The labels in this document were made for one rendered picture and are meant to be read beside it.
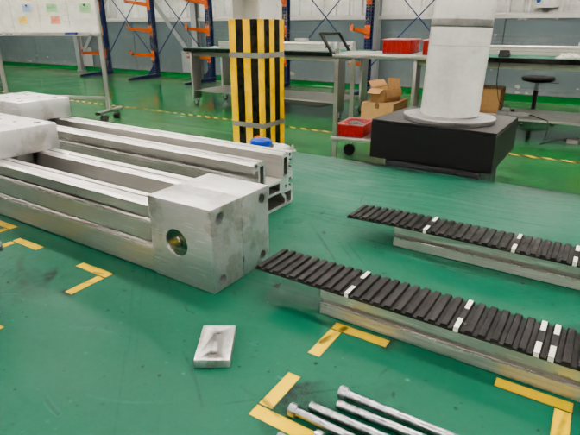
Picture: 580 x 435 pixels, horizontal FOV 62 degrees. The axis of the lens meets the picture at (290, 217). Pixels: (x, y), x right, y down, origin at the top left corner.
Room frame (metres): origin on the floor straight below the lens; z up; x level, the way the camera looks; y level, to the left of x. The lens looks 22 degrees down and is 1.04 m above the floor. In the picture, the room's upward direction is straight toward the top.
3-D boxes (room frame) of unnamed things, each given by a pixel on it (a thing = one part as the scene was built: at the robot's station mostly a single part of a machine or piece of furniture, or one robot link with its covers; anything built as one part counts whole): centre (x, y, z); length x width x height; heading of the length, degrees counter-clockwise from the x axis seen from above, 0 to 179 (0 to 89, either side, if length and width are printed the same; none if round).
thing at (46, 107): (1.05, 0.57, 0.87); 0.16 x 0.11 x 0.07; 57
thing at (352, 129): (3.78, -0.78, 0.50); 1.03 x 0.55 x 1.01; 70
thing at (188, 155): (0.91, 0.36, 0.82); 0.80 x 0.10 x 0.09; 57
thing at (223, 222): (0.52, 0.08, 0.83); 0.12 x 0.09 x 0.10; 147
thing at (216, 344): (0.35, 0.06, 0.78); 0.05 x 0.03 x 0.01; 0
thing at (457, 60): (1.05, -0.34, 0.95); 0.19 x 0.19 x 0.18
